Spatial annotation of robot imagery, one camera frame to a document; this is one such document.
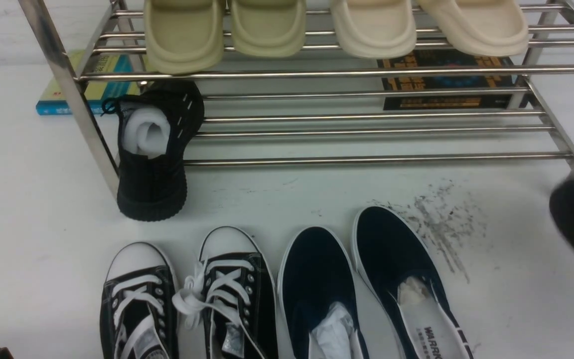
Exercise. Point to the stainless steel shoe rack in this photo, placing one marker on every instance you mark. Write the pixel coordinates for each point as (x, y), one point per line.
(554, 29)

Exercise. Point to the black white canvas sneaker right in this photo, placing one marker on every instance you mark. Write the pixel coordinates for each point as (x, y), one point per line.
(232, 295)

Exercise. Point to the black white canvas sneaker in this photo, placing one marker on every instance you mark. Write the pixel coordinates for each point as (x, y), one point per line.
(137, 317)
(232, 295)

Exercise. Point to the navy slip-on shoe left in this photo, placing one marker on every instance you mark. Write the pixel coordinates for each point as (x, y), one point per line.
(317, 297)

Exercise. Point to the navy slip-on shoe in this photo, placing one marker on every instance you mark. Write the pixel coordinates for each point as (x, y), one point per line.
(396, 266)
(317, 297)

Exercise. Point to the navy slip-on shoe right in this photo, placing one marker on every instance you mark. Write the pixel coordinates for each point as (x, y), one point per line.
(396, 266)

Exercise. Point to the olive green slipper, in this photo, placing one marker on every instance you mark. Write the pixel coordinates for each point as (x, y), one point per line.
(268, 28)
(183, 36)

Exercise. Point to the cream slipper, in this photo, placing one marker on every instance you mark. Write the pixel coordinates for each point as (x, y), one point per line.
(374, 29)
(481, 27)

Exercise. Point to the olive green slipper, far left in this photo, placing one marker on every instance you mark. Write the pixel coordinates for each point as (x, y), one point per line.
(183, 36)

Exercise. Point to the black orange book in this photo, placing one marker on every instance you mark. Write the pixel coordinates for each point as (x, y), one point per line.
(449, 92)

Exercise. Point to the black white canvas sneaker left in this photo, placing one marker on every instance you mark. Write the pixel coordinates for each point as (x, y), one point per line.
(137, 317)

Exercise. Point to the blue yellow book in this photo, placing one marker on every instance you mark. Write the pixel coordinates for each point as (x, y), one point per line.
(53, 103)

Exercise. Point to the cream slipper, far right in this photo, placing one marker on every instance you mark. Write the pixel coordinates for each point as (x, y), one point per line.
(481, 27)

